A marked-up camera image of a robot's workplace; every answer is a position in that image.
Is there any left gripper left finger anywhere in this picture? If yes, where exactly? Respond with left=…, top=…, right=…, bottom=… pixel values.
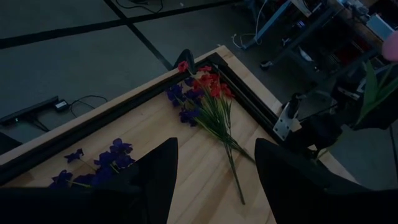
left=0, top=138, right=179, bottom=224

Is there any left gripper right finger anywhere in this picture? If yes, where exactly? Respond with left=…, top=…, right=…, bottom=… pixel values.
left=254, top=138, right=398, bottom=224

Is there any purple artificial flower bunch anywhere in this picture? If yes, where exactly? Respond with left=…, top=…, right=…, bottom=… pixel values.
left=49, top=138, right=136, bottom=189
left=166, top=77, right=246, bottom=205

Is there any pink artificial tulip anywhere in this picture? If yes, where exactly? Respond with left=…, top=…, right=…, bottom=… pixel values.
left=313, top=30, right=398, bottom=161

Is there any black power strip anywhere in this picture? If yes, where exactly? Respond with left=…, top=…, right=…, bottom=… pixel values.
left=0, top=95, right=69, bottom=125

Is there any red artificial flower bunch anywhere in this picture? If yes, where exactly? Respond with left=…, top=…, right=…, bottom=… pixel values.
left=177, top=60, right=256, bottom=163

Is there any wooden-top workbench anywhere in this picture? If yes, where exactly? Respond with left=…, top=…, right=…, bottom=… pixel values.
left=242, top=0, right=398, bottom=82

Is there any silver mounting bracket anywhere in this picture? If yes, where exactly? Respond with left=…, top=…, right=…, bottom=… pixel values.
left=272, top=101, right=301, bottom=141

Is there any white floor cable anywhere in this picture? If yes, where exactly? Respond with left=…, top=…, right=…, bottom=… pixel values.
left=231, top=0, right=269, bottom=50

